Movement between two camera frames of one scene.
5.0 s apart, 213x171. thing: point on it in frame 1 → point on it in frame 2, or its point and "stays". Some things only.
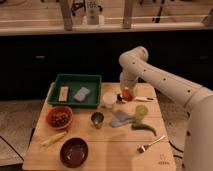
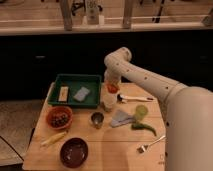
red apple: x=126 y=95 → x=112 y=88
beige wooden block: x=63 y=94 stays
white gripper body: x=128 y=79 → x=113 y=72
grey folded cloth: x=121 y=118 stays
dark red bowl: x=74 y=152 stays
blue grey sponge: x=81 y=94 stays
